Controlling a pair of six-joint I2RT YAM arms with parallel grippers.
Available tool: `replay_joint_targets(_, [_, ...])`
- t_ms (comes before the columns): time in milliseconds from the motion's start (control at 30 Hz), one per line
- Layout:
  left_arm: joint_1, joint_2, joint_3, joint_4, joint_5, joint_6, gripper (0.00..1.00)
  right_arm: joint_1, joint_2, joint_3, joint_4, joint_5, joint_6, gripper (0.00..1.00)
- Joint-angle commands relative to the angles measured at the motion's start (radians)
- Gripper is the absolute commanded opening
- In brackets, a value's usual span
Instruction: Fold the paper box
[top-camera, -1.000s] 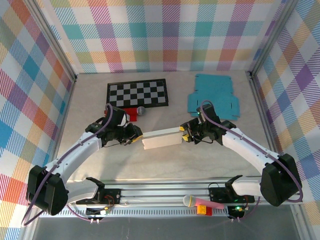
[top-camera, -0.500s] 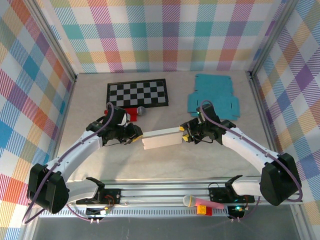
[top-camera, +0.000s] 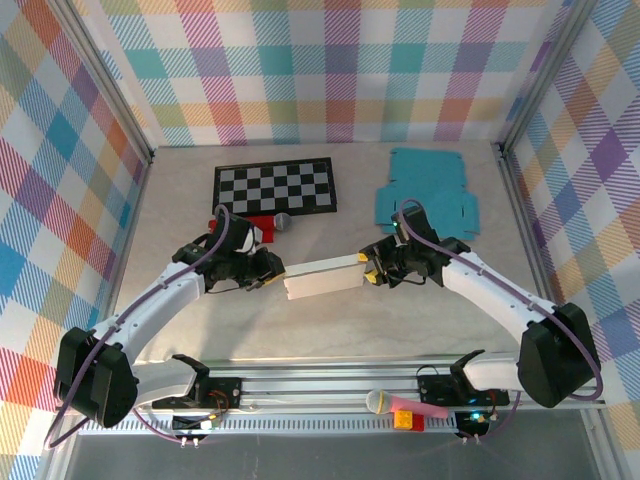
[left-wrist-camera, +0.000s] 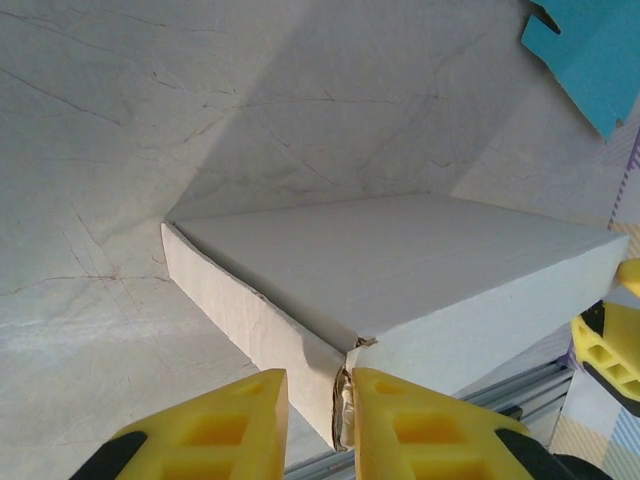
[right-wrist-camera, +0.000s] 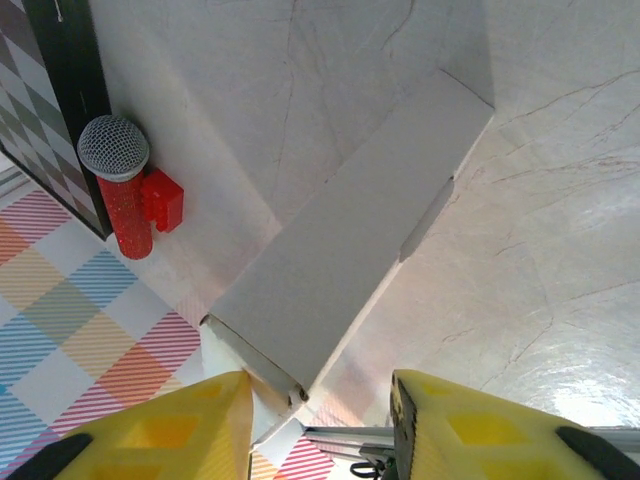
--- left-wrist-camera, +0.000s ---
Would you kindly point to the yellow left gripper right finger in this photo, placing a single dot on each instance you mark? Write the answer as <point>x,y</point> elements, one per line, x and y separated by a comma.
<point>430,440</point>

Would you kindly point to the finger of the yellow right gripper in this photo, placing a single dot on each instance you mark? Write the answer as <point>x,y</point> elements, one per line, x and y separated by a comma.
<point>610,350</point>
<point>631,277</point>

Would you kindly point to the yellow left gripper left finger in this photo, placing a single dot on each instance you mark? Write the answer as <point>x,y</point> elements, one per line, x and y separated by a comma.
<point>215,440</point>

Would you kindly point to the white paper box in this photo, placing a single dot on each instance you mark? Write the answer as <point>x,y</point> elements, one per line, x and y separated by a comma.
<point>375,260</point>

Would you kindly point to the blue paper box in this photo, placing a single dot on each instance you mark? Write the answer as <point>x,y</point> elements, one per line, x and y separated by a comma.
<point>600,60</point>

